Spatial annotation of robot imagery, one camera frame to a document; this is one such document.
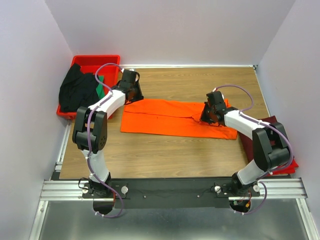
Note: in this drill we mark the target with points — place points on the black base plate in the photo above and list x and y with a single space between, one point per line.
169 193

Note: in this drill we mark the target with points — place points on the aluminium frame rail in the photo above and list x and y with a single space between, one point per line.
63 214

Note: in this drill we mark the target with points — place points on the black t-shirt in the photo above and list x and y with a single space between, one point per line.
78 89

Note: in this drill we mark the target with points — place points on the folded maroon t-shirt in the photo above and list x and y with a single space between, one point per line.
247 143

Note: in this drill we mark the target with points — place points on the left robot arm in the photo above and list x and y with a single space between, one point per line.
90 131

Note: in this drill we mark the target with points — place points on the orange t-shirt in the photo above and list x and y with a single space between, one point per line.
171 118

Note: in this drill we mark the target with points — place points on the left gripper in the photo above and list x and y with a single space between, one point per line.
136 94

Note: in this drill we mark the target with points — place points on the red plastic bin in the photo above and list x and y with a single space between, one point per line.
99 65

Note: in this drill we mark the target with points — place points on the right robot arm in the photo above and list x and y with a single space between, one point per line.
272 150

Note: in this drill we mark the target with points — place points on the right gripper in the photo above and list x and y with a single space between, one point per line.
207 115

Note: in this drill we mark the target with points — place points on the folded red t-shirt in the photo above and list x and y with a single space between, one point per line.
291 169

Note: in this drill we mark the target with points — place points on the green t-shirt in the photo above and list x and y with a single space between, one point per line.
100 88

